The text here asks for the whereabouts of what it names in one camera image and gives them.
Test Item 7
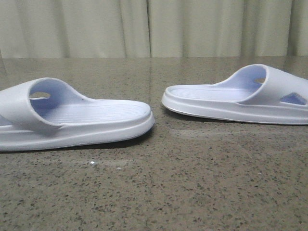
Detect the light blue slipper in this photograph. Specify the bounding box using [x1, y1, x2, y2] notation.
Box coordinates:
[162, 64, 308, 125]
[0, 77, 154, 152]

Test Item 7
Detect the pale green curtain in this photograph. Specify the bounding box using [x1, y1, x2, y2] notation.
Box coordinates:
[0, 0, 308, 58]

